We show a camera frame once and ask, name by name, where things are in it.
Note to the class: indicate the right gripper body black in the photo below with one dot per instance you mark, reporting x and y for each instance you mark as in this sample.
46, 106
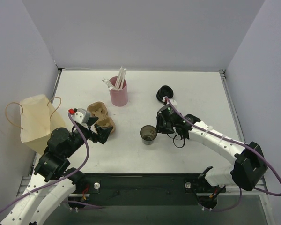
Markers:
161, 125

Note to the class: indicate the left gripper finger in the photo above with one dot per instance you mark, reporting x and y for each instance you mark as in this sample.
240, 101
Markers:
103, 133
91, 121

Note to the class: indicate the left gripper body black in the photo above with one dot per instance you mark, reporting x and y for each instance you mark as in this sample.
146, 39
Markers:
93, 130

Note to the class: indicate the dark translucent coffee cup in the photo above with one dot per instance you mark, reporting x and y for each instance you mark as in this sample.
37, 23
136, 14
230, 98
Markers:
148, 134

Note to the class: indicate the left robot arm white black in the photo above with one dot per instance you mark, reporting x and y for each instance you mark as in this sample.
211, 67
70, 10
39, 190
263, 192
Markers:
53, 180

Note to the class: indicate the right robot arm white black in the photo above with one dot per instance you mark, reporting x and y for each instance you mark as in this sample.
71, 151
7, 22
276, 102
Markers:
245, 169

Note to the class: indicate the brown cardboard cup carrier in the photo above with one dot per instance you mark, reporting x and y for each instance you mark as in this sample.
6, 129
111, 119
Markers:
98, 109

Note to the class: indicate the stack of black lids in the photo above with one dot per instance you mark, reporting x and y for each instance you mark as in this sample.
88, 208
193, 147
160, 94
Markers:
164, 91

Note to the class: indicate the pink straw holder cup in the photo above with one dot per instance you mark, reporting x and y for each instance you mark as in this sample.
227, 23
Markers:
119, 97

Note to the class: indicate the brown paper bag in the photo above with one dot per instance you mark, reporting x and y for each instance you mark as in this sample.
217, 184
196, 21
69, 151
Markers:
38, 119

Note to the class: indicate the white paper straw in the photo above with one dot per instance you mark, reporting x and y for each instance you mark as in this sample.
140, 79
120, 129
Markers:
118, 80
123, 78

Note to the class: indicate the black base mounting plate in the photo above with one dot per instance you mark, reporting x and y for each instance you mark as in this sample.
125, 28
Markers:
146, 189

